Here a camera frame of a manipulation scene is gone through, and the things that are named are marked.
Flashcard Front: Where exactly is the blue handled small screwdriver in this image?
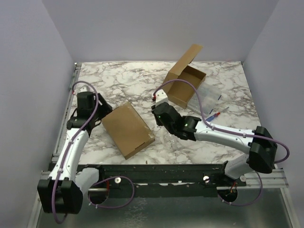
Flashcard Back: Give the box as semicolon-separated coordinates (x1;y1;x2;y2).
206;107;229;122

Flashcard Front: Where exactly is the clear plastic wrap piece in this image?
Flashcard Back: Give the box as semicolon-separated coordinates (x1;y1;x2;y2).
163;133;180;152

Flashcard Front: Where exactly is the clear plastic container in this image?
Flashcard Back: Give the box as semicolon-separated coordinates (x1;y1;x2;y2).
187;82;221;117

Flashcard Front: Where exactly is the taped brown cardboard box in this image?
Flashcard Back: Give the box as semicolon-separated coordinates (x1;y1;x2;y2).
102;102;155;160

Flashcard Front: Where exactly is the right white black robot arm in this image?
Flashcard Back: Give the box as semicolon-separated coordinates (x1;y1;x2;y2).
152;102;277;186

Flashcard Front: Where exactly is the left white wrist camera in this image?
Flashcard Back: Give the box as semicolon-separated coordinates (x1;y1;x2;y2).
73;85;92;95

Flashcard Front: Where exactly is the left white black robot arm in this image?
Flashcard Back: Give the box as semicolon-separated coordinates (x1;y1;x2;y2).
37;91;112;214

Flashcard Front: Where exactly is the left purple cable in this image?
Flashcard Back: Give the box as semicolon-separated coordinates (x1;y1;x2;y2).
52;81;135;224

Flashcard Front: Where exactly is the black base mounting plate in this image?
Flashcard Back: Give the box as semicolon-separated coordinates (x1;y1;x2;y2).
77;164;246;199

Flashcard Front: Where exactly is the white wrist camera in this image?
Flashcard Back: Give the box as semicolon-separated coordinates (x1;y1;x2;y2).
152;89;169;106
73;85;92;95

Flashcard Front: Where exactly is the aluminium frame rail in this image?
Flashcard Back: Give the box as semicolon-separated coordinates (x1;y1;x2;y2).
39;168;288;190

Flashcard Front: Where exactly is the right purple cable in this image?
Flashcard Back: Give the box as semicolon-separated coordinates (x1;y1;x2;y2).
153;80;290;206

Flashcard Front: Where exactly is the purple cable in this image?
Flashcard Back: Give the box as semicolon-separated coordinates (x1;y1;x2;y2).
52;81;135;224
153;80;290;206

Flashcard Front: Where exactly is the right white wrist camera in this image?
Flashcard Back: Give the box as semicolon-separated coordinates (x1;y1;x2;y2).
152;89;169;106

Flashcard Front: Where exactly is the brown cardboard express box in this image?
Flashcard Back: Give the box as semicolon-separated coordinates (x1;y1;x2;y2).
162;44;206;109

